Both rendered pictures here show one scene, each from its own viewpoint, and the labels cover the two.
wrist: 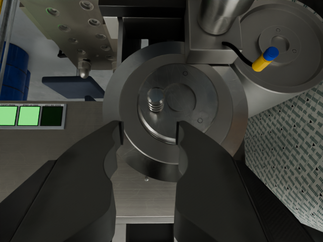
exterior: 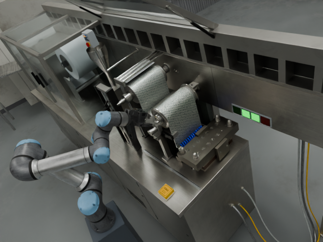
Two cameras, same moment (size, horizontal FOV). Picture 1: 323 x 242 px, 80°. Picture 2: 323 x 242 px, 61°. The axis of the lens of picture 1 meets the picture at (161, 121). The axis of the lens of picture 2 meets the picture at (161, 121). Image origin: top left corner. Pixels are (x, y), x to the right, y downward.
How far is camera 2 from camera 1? 1.51 m
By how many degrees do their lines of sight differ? 59
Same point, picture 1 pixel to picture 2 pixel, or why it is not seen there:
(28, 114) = (245, 114)
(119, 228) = (204, 60)
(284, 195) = (150, 84)
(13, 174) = (247, 92)
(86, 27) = (206, 136)
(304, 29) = not seen: hidden behind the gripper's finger
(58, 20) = (210, 141)
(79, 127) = (226, 102)
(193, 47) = (156, 126)
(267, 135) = (157, 94)
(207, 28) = (155, 127)
